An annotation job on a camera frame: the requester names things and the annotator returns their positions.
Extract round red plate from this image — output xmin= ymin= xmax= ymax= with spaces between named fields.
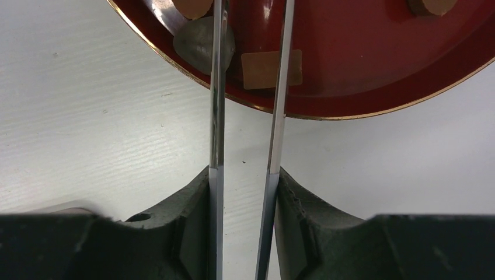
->
xmin=107 ymin=1 xmax=494 ymax=120

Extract brown cube chocolate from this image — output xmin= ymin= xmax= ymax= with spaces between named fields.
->
xmin=240 ymin=50 xmax=303 ymax=90

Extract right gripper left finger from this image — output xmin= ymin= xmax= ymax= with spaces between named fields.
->
xmin=1 ymin=169 xmax=209 ymax=279

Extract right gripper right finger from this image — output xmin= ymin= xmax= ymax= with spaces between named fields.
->
xmin=275 ymin=171 xmax=494 ymax=279

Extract brown oval chocolate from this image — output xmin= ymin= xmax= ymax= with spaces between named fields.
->
xmin=172 ymin=0 xmax=213 ymax=20

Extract metal serving tongs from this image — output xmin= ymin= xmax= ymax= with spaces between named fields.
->
xmin=208 ymin=1 xmax=295 ymax=279

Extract dark rounded chocolate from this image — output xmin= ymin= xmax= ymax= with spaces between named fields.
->
xmin=173 ymin=16 xmax=214 ymax=75

